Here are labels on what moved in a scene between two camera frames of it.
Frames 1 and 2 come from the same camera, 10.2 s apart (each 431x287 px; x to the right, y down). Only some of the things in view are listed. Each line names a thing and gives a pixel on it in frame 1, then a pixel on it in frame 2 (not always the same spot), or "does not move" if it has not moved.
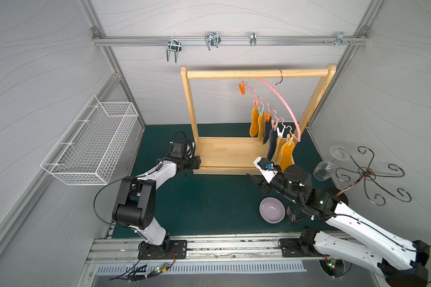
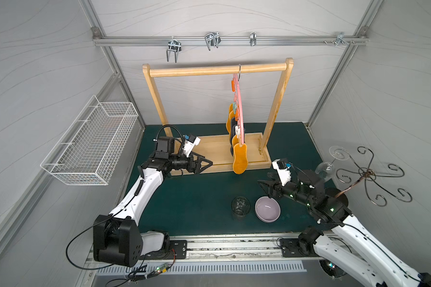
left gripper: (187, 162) does not move
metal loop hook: (212, 39) does not move
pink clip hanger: (270, 115) → (237, 103)
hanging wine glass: (339, 153) does not move
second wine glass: (323, 170) does not move
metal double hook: (174, 45) does not move
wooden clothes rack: (232, 155) → (214, 150)
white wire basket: (90, 152) does not move
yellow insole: (279, 147) → (234, 140)
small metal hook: (252, 38) does not move
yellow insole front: (285, 158) → (240, 160)
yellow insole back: (257, 124) → (230, 116)
